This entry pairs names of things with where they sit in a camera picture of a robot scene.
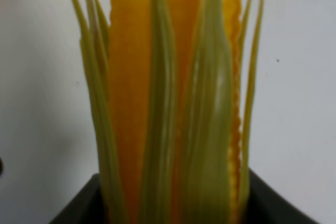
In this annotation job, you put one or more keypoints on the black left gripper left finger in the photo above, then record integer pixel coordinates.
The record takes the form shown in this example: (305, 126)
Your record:
(86, 207)

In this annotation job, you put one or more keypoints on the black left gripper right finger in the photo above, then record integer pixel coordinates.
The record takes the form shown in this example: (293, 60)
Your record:
(265, 205)

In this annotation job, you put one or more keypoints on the green yellow toy corn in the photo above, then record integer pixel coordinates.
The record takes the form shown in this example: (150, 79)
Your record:
(164, 81)

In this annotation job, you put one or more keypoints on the dark grey coffee capsule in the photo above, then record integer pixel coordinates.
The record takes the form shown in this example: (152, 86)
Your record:
(1, 166)

